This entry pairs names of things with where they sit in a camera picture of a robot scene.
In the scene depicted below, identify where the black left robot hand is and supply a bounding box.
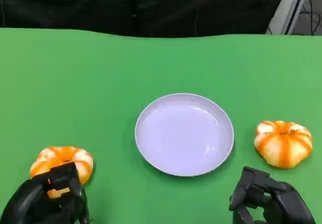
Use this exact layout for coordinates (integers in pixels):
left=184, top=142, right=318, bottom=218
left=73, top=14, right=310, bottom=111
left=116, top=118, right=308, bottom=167
left=0, top=161, right=90, bottom=224

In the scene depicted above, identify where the orange and white bread roll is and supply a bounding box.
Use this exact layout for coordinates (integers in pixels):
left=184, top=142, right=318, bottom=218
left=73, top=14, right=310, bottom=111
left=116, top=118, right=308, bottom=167
left=29, top=146, right=94, bottom=200
left=253, top=120, right=313, bottom=169

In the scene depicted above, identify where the lilac plate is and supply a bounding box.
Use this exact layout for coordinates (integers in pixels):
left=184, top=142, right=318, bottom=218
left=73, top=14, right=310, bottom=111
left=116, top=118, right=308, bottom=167
left=134, top=92, right=235, bottom=177

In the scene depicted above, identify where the black cable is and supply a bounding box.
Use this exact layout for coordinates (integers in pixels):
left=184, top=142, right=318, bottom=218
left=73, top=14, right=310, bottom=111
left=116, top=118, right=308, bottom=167
left=300, top=1, right=322, bottom=36

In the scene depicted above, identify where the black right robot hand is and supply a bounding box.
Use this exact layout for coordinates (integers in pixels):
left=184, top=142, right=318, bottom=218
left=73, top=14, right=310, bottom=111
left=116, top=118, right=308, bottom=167
left=228, top=166, right=316, bottom=224

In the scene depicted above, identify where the green table cloth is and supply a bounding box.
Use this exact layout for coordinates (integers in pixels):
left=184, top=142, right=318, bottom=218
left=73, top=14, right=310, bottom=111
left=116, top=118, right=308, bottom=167
left=0, top=27, right=322, bottom=224

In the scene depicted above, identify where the black drape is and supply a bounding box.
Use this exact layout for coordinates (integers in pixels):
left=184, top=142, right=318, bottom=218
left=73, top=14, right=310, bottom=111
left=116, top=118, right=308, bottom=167
left=0, top=0, right=290, bottom=38

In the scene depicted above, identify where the grey metal frame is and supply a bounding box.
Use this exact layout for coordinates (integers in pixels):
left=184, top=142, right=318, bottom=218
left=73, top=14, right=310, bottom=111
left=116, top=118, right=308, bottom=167
left=265, top=0, right=315, bottom=35

